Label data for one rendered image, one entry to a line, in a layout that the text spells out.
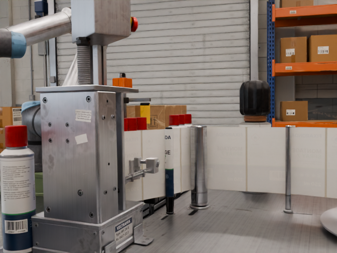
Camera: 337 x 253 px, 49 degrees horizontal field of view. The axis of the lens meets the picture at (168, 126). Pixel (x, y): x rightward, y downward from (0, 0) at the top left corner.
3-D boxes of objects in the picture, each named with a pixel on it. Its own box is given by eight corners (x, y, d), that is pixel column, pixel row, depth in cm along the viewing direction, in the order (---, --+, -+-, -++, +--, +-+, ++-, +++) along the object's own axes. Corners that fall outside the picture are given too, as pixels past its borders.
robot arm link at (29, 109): (46, 135, 137) (46, 98, 136) (66, 139, 128) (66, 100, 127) (15, 138, 129) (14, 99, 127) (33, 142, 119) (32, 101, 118)
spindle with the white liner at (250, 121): (269, 195, 95) (269, 78, 93) (235, 192, 98) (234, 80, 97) (274, 187, 103) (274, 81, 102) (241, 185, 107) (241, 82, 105)
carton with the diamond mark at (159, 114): (165, 166, 162) (164, 105, 161) (117, 164, 171) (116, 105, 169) (187, 157, 190) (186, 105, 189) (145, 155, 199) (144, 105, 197)
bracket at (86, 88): (95, 90, 52) (95, 83, 52) (34, 92, 56) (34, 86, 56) (139, 93, 65) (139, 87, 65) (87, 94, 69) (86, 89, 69)
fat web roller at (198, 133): (205, 211, 82) (205, 126, 81) (186, 209, 83) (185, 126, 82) (211, 205, 86) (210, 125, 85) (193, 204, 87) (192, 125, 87)
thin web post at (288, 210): (292, 214, 78) (292, 125, 77) (283, 213, 79) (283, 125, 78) (293, 211, 80) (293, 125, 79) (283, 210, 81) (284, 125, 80)
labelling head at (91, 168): (101, 265, 53) (96, 87, 52) (31, 253, 58) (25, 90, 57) (144, 234, 66) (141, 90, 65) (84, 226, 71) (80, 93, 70)
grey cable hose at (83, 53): (87, 122, 90) (85, 35, 89) (75, 122, 91) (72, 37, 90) (95, 122, 93) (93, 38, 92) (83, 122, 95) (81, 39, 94)
